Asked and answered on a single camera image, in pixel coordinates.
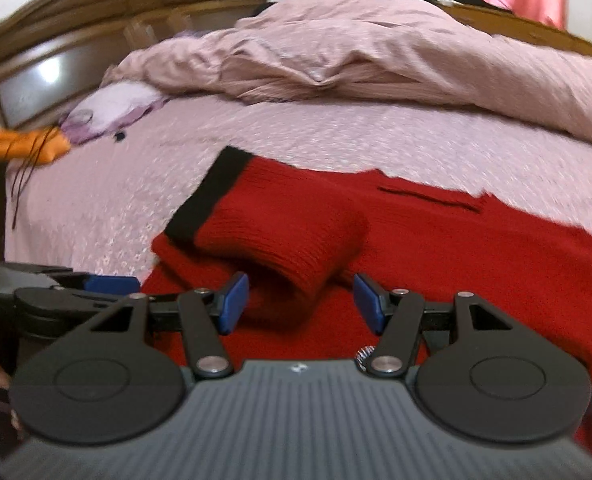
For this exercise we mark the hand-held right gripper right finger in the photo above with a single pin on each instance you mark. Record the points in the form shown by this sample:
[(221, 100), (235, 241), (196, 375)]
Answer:
[(371, 305)]

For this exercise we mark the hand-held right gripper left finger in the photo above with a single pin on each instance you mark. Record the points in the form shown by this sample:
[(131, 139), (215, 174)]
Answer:
[(233, 305)]

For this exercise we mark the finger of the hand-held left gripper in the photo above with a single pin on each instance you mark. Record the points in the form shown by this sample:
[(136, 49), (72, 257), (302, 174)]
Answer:
[(108, 284)]

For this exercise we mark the red knitted cardigan sweater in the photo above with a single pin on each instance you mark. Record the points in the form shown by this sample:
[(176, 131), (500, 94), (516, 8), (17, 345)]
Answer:
[(476, 270)]

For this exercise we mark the pink floral bed sheet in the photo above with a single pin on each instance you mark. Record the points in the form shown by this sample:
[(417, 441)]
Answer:
[(126, 200)]

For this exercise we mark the orange cloth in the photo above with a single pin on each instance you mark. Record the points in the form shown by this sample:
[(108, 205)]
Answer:
[(21, 144)]

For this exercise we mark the white and purple pillow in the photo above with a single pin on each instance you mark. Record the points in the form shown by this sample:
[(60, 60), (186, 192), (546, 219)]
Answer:
[(111, 105)]

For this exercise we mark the pink quilt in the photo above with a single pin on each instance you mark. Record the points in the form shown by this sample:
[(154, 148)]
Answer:
[(376, 50)]

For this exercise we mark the purple cloth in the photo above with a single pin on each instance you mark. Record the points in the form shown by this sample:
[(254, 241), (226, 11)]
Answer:
[(191, 34)]

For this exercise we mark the wooden headboard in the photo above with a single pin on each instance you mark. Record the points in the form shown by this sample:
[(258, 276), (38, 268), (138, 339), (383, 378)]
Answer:
[(76, 20)]

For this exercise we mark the wooden bedside frame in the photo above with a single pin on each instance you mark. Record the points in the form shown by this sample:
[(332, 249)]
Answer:
[(526, 30)]

